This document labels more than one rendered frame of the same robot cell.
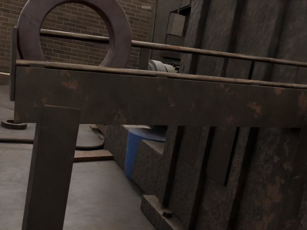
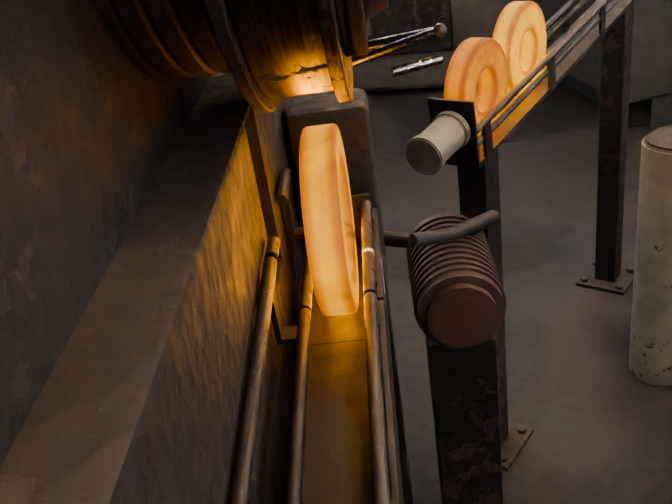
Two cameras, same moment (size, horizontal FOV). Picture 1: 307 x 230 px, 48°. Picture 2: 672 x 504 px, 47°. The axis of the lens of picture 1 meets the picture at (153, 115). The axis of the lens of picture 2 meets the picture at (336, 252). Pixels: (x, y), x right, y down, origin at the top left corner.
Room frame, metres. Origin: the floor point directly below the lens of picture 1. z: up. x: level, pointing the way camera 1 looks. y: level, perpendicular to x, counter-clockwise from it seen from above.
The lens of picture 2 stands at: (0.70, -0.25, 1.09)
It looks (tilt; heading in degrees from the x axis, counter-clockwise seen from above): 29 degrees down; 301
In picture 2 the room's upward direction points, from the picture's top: 9 degrees counter-clockwise
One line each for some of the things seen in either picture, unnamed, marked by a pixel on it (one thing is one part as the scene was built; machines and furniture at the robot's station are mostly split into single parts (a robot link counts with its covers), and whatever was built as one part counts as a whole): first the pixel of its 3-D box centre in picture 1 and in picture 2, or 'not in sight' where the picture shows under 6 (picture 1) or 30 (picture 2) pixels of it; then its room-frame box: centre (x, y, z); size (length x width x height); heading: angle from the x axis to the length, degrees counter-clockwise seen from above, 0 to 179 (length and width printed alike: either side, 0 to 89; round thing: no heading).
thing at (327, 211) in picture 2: not in sight; (331, 220); (1.05, -0.83, 0.75); 0.18 x 0.03 x 0.18; 115
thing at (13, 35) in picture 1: (13, 63); not in sight; (0.54, 0.23, 0.62); 0.07 x 0.01 x 0.11; 26
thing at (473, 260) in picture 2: not in sight; (460, 382); (1.06, -1.19, 0.27); 0.22 x 0.13 x 0.53; 116
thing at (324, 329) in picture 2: not in sight; (344, 292); (1.06, -0.85, 0.66); 0.19 x 0.07 x 0.01; 116
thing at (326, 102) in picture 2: not in sight; (336, 188); (1.16, -1.04, 0.68); 0.11 x 0.08 x 0.24; 26
